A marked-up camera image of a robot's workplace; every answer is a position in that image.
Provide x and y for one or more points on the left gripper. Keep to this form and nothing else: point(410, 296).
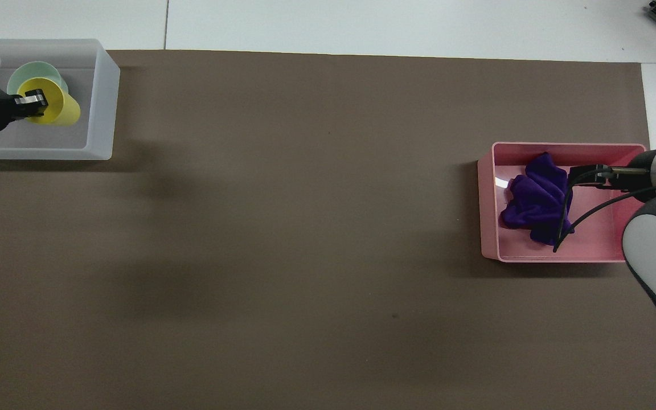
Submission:
point(1, 113)

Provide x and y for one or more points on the yellow cup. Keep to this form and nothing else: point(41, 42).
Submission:
point(66, 108)

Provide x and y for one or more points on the purple cloth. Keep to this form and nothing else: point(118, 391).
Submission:
point(536, 199)

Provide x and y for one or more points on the clear plastic box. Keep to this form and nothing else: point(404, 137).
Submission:
point(97, 102)

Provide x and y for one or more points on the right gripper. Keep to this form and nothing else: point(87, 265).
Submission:
point(635, 181)

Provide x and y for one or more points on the pink plastic box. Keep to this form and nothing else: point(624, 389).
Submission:
point(595, 239)

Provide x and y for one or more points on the light green cup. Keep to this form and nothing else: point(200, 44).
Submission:
point(37, 71)

